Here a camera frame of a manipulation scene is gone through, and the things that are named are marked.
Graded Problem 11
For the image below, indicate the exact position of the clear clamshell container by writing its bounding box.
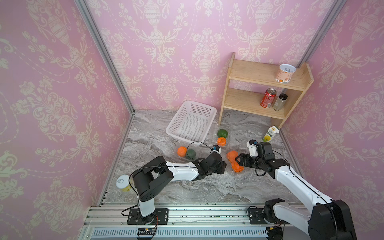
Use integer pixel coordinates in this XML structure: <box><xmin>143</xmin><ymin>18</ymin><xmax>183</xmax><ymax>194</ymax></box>
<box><xmin>172</xmin><ymin>143</ymin><xmax>202</xmax><ymax>163</ymax></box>
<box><xmin>225</xmin><ymin>148</ymin><xmax>249</xmax><ymax>176</ymax></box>
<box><xmin>212</xmin><ymin>126</ymin><xmax>231</xmax><ymax>148</ymax></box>

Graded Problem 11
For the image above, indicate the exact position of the back container green fruit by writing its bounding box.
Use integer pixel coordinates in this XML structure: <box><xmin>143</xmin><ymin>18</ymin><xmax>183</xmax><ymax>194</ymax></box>
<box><xmin>217</xmin><ymin>129</ymin><xmax>229</xmax><ymax>139</ymax></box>

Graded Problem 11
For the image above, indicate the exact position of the red soda can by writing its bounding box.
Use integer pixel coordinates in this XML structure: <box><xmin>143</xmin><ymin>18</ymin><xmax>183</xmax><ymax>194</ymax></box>
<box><xmin>260</xmin><ymin>88</ymin><xmax>277</xmax><ymax>108</ymax></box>

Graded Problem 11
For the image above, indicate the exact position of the white orange cup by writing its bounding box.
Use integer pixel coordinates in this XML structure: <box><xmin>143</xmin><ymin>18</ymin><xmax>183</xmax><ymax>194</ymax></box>
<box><xmin>275</xmin><ymin>64</ymin><xmax>297</xmax><ymax>84</ymax></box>

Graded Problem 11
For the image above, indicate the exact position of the container green fruit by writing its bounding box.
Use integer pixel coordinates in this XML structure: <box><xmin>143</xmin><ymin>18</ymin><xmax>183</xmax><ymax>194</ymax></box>
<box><xmin>217</xmin><ymin>129</ymin><xmax>229</xmax><ymax>139</ymax></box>
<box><xmin>186</xmin><ymin>149</ymin><xmax>196</xmax><ymax>160</ymax></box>

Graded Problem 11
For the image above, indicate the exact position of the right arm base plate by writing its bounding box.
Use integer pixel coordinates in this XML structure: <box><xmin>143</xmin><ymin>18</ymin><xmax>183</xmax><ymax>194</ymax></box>
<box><xmin>246</xmin><ymin>206</ymin><xmax>289</xmax><ymax>227</ymax></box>

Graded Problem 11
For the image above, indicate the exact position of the peeled orange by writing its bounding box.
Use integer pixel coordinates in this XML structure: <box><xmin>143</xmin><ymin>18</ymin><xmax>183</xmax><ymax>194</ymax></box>
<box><xmin>231</xmin><ymin>162</ymin><xmax>244</xmax><ymax>173</ymax></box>
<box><xmin>227</xmin><ymin>151</ymin><xmax>239</xmax><ymax>163</ymax></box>

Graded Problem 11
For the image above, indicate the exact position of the left container orange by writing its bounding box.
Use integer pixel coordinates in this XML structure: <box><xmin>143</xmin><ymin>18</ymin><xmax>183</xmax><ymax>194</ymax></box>
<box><xmin>177</xmin><ymin>147</ymin><xmax>187</xmax><ymax>158</ymax></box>

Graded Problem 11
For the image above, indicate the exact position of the white plastic basket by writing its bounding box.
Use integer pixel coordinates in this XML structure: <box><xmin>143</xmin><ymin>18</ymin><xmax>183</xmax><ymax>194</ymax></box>
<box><xmin>166</xmin><ymin>101</ymin><xmax>217</xmax><ymax>144</ymax></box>

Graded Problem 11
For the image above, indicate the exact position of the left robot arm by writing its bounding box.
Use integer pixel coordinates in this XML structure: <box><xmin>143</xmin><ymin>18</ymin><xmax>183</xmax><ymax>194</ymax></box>
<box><xmin>130</xmin><ymin>152</ymin><xmax>227</xmax><ymax>218</ymax></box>

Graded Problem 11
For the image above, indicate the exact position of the yellow white can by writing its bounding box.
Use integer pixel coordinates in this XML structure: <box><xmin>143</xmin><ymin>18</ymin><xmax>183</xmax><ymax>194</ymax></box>
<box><xmin>116</xmin><ymin>175</ymin><xmax>132</xmax><ymax>192</ymax></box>

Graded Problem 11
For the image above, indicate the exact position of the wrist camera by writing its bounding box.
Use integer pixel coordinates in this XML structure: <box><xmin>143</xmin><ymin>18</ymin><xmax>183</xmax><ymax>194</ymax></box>
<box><xmin>212</xmin><ymin>145</ymin><xmax>222</xmax><ymax>155</ymax></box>
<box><xmin>247</xmin><ymin>140</ymin><xmax>258</xmax><ymax>157</ymax></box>

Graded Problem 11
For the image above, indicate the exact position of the left container green fruit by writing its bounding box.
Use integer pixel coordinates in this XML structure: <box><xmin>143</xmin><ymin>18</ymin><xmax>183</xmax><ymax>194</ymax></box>
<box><xmin>186</xmin><ymin>149</ymin><xmax>196</xmax><ymax>160</ymax></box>

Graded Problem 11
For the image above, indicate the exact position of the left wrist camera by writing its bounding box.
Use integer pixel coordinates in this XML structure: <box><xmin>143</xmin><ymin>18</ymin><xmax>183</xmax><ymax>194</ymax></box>
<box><xmin>212</xmin><ymin>145</ymin><xmax>222</xmax><ymax>155</ymax></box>

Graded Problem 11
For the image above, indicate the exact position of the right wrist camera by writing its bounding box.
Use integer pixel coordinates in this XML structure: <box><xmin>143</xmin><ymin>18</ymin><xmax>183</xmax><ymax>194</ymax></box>
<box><xmin>247</xmin><ymin>140</ymin><xmax>258</xmax><ymax>157</ymax></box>

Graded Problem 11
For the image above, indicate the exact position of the green white juice carton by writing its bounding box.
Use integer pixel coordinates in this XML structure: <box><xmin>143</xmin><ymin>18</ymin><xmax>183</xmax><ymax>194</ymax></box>
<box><xmin>263</xmin><ymin>126</ymin><xmax>280</xmax><ymax>142</ymax></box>

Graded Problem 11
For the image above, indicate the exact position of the back container orange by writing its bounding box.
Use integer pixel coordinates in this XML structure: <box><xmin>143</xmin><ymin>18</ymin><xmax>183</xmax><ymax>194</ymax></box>
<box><xmin>217</xmin><ymin>137</ymin><xmax>227</xmax><ymax>146</ymax></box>

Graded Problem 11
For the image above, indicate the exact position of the aluminium frame rail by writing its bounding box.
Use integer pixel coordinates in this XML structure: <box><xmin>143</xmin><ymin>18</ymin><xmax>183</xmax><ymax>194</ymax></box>
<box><xmin>79</xmin><ymin>204</ymin><xmax>307</xmax><ymax>240</ymax></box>

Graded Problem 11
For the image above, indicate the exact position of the container orange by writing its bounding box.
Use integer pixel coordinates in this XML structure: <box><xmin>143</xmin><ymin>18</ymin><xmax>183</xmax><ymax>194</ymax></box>
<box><xmin>177</xmin><ymin>147</ymin><xmax>187</xmax><ymax>158</ymax></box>
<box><xmin>217</xmin><ymin>137</ymin><xmax>227</xmax><ymax>146</ymax></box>

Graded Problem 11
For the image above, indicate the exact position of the wooden shelf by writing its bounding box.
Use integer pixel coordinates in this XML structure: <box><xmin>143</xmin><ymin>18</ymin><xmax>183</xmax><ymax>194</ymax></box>
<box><xmin>219</xmin><ymin>53</ymin><xmax>315</xmax><ymax>129</ymax></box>

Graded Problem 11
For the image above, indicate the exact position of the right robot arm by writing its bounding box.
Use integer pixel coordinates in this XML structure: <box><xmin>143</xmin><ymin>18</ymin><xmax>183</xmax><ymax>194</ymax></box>
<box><xmin>235</xmin><ymin>140</ymin><xmax>357</xmax><ymax>240</ymax></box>

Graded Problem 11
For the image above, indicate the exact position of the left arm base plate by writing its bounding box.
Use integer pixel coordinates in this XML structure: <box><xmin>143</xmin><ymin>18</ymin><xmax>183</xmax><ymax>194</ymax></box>
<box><xmin>127</xmin><ymin>209</ymin><xmax>169</xmax><ymax>225</ymax></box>

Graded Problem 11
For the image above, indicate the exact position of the glass spice jar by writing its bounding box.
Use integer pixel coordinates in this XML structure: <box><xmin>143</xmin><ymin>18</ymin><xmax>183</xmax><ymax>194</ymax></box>
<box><xmin>273</xmin><ymin>94</ymin><xmax>288</xmax><ymax>112</ymax></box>

